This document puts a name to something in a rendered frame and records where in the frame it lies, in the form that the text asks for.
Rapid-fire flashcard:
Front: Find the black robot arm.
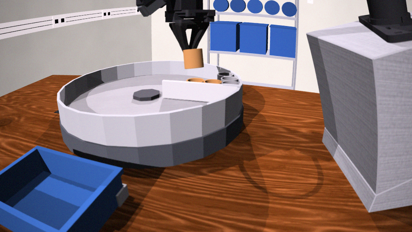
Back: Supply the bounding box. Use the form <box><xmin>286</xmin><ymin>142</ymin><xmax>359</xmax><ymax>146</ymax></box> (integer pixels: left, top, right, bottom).
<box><xmin>136</xmin><ymin>0</ymin><xmax>412</xmax><ymax>43</ymax></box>

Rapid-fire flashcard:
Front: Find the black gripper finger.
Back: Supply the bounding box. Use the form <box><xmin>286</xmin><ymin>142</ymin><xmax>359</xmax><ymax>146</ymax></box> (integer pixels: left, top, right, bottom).
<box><xmin>175</xmin><ymin>22</ymin><xmax>209</xmax><ymax>50</ymax></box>
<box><xmin>169</xmin><ymin>22</ymin><xmax>198</xmax><ymax>51</ymax></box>

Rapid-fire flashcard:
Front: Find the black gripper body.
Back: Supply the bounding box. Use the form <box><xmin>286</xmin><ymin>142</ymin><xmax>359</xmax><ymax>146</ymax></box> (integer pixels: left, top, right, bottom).
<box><xmin>165</xmin><ymin>0</ymin><xmax>216</xmax><ymax>23</ymax></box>

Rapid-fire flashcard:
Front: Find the white round turntable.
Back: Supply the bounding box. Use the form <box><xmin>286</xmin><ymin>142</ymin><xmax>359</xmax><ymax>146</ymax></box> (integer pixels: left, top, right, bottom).
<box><xmin>54</xmin><ymin>60</ymin><xmax>244</xmax><ymax>169</ymax></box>

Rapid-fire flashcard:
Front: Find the blue open tray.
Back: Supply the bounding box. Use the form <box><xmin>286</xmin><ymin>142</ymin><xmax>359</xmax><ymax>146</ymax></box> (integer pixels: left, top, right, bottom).
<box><xmin>0</xmin><ymin>146</ymin><xmax>124</xmax><ymax>232</ymax></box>

